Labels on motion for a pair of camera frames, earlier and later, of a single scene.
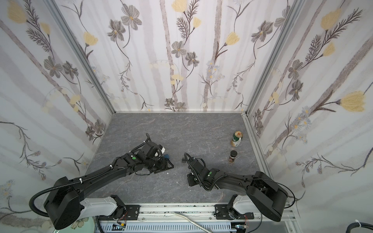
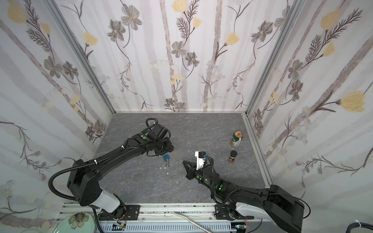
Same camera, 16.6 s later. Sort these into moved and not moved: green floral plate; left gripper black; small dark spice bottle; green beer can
Moved: left gripper black
Not moved: small dark spice bottle; green beer can; green floral plate
